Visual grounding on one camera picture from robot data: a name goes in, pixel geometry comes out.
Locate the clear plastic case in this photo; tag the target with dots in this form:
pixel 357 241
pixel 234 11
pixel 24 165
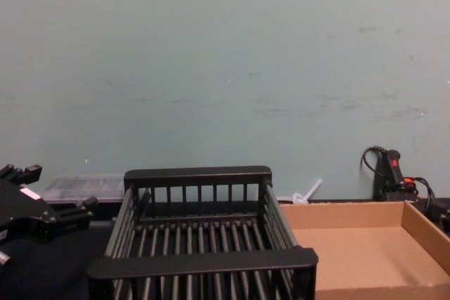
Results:
pixel 81 187

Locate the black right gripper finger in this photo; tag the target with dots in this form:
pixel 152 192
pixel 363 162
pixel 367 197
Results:
pixel 443 210

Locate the plain pale wall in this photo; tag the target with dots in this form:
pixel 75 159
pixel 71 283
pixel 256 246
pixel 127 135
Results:
pixel 211 68

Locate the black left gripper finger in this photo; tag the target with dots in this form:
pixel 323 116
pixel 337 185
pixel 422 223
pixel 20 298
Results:
pixel 72 215
pixel 24 173

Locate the white three-armed plastic piece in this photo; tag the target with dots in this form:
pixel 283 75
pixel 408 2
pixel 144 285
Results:
pixel 302 197

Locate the black rack with steel bars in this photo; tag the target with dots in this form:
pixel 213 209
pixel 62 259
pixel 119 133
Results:
pixel 197 265

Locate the shallow brown cardboard tray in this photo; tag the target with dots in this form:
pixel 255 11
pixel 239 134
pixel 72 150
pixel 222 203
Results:
pixel 358 254

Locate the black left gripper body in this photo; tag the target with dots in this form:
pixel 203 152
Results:
pixel 24 205

